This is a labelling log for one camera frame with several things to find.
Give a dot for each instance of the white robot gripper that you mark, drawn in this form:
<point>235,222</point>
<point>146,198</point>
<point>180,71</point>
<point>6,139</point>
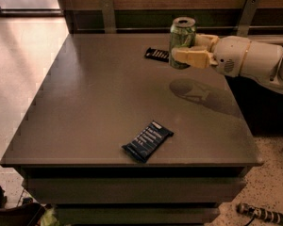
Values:
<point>230,55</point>

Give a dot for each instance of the green soda can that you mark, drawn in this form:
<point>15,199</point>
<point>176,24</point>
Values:
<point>182,34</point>

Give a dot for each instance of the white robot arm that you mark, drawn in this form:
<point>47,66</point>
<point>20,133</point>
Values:
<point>263,64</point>

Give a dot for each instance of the black striped snack bar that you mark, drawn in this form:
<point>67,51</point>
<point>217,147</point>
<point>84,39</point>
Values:
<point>156,54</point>

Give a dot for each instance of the dark blue snack bar wrapper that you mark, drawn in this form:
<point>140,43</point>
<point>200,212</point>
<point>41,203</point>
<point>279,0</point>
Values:
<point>143,145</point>

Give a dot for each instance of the grey drawer cabinet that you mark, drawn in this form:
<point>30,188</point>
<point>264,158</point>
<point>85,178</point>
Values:
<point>99,94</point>

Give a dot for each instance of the green plastic bag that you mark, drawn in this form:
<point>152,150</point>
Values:
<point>49,218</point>

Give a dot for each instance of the dark chair at bottom left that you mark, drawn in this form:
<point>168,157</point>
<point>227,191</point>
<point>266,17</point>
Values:
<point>25,215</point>

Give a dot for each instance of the right metal wall bracket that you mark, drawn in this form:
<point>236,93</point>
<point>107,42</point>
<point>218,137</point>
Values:
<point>247,14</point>

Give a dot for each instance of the metal wall bracket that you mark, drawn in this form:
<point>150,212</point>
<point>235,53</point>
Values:
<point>108,14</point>
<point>247,14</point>

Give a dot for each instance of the left metal wall bracket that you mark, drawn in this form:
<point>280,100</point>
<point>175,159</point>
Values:
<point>108,14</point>

